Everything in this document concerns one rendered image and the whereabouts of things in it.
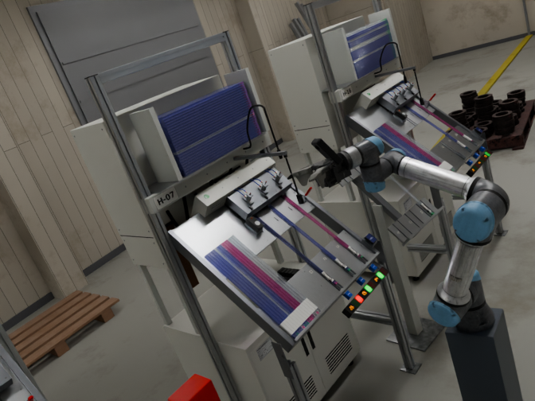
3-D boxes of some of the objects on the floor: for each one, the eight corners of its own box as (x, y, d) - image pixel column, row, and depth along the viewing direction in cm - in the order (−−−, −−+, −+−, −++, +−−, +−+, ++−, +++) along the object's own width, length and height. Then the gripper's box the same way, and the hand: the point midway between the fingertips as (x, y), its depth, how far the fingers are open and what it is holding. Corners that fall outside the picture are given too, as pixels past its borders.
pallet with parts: (435, 160, 529) (426, 121, 515) (464, 122, 618) (457, 88, 604) (523, 149, 476) (515, 106, 462) (540, 110, 565) (534, 72, 551)
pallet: (79, 298, 505) (74, 290, 502) (126, 306, 448) (121, 296, 445) (-45, 385, 418) (-53, 375, 415) (-6, 409, 361) (-14, 397, 357)
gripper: (366, 175, 163) (319, 200, 156) (333, 173, 181) (289, 195, 173) (359, 151, 161) (310, 175, 154) (326, 151, 178) (281, 173, 171)
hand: (296, 178), depth 163 cm, fingers open, 14 cm apart
